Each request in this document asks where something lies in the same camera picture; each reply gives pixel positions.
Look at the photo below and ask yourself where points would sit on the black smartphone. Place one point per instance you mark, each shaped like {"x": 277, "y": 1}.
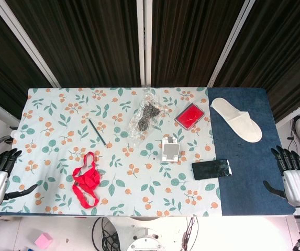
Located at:
{"x": 210, "y": 169}

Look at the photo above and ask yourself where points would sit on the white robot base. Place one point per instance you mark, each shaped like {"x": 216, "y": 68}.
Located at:
{"x": 144, "y": 244}

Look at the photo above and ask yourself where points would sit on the small white mirror stand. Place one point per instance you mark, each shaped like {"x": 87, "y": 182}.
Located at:
{"x": 171, "y": 151}

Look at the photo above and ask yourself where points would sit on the small white round cap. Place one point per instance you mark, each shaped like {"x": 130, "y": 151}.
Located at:
{"x": 15, "y": 134}

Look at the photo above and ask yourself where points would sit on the pink foam block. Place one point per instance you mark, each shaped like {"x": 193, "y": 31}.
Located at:
{"x": 44, "y": 241}

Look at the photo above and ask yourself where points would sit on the white disposable slipper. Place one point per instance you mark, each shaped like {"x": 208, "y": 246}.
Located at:
{"x": 240, "y": 121}

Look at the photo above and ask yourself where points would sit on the dark green pencil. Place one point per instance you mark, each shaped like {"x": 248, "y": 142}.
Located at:
{"x": 97, "y": 132}

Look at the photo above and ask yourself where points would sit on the dark slatted partition panel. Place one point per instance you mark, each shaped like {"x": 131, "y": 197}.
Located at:
{"x": 286, "y": 52}
{"x": 0, "y": 65}
{"x": 191, "y": 39}
{"x": 87, "y": 39}

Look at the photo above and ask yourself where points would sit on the floral print tablecloth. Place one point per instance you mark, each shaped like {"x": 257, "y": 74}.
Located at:
{"x": 87, "y": 104}

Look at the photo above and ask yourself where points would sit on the red ink pad case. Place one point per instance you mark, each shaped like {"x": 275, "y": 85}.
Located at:
{"x": 189, "y": 116}

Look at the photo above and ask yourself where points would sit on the clear plastic bag, dark contents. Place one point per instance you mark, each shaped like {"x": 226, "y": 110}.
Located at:
{"x": 145, "y": 115}

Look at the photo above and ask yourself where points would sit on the white partition frame post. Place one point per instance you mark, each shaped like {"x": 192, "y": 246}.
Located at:
{"x": 231, "y": 43}
{"x": 26, "y": 43}
{"x": 144, "y": 41}

